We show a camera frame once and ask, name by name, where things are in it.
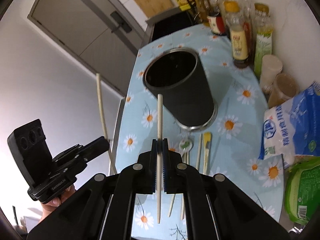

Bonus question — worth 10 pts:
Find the black cylindrical utensil holder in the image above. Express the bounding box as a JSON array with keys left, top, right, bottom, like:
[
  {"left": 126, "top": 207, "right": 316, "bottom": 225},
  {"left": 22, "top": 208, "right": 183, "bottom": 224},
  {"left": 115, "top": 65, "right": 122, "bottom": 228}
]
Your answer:
[{"left": 143, "top": 47, "right": 218, "bottom": 131}]

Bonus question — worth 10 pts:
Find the person's left hand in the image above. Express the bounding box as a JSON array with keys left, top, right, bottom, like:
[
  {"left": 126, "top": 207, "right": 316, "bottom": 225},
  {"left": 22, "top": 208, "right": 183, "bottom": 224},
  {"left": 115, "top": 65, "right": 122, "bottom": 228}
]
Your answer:
[{"left": 40, "top": 184, "right": 76, "bottom": 222}]

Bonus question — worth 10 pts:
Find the white spoon green dinosaur handle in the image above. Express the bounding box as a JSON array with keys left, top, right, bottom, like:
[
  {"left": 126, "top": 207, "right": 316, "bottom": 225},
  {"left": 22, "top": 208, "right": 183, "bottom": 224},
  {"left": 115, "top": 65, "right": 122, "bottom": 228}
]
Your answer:
[{"left": 179, "top": 139, "right": 193, "bottom": 164}]

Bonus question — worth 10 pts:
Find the clear bottle gold cap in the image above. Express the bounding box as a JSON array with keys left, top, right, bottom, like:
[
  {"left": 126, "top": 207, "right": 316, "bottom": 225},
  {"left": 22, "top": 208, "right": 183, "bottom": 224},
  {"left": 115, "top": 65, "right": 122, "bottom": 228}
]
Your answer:
[{"left": 240, "top": 0, "right": 253, "bottom": 60}]

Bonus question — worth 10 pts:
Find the black door handle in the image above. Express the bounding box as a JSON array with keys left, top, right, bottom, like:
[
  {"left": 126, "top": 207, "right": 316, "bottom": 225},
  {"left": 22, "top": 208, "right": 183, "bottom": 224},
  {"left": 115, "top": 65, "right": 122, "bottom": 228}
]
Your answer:
[{"left": 110, "top": 11, "right": 132, "bottom": 33}]

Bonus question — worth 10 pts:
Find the blue daisy tablecloth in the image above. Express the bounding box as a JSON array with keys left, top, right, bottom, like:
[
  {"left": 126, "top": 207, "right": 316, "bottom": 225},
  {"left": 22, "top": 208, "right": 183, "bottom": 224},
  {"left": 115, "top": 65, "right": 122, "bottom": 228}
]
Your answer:
[{"left": 113, "top": 23, "right": 287, "bottom": 240}]

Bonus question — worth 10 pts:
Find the green sugar bag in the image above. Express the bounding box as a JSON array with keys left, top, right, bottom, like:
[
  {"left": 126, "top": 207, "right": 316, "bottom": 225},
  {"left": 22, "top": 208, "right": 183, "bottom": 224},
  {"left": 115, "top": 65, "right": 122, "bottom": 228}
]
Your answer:
[{"left": 284, "top": 157, "right": 319, "bottom": 225}]

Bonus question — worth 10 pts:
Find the brown spice jar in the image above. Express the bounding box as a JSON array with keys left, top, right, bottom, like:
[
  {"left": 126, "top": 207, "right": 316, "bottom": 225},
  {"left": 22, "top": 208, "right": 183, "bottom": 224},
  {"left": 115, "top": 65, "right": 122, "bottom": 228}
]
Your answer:
[{"left": 268, "top": 73, "right": 299, "bottom": 108}]

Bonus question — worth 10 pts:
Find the red label sauce bottle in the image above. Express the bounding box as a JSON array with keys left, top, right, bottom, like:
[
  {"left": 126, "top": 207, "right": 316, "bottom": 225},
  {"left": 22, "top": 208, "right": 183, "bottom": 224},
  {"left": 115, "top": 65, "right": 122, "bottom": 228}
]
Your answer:
[{"left": 207, "top": 4, "right": 226, "bottom": 36}]

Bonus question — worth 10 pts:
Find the black sink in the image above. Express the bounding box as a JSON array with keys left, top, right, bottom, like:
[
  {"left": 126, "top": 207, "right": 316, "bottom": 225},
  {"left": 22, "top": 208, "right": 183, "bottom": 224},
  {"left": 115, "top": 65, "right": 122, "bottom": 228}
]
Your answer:
[{"left": 145, "top": 7, "right": 201, "bottom": 43}]

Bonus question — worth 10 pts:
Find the white blue salt bag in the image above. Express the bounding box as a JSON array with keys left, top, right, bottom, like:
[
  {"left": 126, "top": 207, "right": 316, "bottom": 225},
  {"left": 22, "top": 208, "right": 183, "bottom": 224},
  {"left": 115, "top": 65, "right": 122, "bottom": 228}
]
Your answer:
[{"left": 259, "top": 81, "right": 319, "bottom": 166}]

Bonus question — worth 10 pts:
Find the grey door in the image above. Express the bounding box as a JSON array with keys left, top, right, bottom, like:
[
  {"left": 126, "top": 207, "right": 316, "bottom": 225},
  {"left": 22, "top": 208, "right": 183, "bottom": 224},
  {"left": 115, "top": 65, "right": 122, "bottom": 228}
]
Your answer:
[{"left": 28, "top": 0, "right": 148, "bottom": 96}]

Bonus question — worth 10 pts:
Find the cartoon boy spoon yellow handle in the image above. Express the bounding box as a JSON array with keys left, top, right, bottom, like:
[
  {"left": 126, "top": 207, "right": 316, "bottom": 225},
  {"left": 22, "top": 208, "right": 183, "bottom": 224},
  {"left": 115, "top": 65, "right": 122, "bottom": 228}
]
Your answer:
[{"left": 203, "top": 132, "right": 212, "bottom": 175}]

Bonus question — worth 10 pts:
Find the green label vinegar bottle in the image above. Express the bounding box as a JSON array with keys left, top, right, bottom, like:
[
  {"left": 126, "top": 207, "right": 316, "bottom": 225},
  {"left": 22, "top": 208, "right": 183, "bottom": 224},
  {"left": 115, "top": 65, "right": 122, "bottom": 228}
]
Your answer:
[{"left": 254, "top": 3, "right": 274, "bottom": 80}]

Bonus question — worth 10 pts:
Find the dark soy sauce bottle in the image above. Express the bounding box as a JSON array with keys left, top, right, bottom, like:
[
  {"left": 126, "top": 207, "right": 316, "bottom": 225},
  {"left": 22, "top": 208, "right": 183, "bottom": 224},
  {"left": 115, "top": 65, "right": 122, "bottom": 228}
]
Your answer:
[{"left": 223, "top": 0, "right": 249, "bottom": 69}]

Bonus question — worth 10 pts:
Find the white lidded spice jar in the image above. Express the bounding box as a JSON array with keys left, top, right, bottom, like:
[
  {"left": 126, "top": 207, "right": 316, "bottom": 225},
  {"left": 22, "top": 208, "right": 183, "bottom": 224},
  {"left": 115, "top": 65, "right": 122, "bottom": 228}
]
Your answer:
[{"left": 260, "top": 55, "right": 283, "bottom": 94}]

